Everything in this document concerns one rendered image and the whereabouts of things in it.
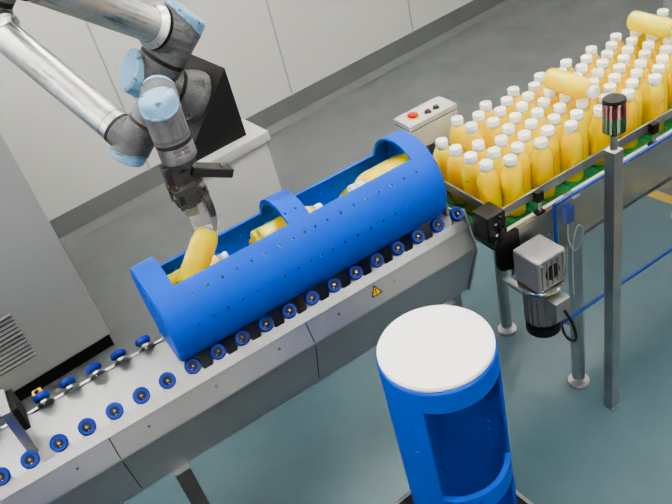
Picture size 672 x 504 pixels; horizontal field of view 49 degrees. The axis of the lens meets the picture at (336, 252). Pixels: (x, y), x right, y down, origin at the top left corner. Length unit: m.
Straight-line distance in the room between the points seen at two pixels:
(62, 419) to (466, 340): 1.08
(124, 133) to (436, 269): 0.99
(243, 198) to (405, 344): 1.17
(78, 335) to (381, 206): 2.04
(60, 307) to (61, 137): 1.40
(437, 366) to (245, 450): 1.50
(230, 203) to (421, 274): 0.83
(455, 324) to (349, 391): 1.39
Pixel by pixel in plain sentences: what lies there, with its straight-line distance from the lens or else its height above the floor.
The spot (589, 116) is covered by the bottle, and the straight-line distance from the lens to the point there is 2.51.
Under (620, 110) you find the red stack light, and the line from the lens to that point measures 2.14.
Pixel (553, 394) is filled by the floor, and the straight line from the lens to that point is 2.99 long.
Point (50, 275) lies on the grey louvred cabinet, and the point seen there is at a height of 0.53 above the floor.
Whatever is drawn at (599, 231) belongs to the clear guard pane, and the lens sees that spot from 2.51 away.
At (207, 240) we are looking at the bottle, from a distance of 1.91.
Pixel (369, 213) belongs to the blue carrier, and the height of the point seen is 1.14.
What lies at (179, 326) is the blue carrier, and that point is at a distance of 1.88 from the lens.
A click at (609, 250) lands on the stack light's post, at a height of 0.75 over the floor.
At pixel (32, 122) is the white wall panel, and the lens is 4.61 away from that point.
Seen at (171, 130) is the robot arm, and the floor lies 1.57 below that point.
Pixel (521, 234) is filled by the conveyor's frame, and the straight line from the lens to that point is 2.30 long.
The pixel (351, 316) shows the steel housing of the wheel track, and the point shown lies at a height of 0.85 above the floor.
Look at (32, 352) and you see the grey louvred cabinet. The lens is 3.66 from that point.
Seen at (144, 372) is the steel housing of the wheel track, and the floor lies 0.93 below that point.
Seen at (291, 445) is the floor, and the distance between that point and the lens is 3.00.
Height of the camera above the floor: 2.26
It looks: 36 degrees down
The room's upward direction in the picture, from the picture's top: 15 degrees counter-clockwise
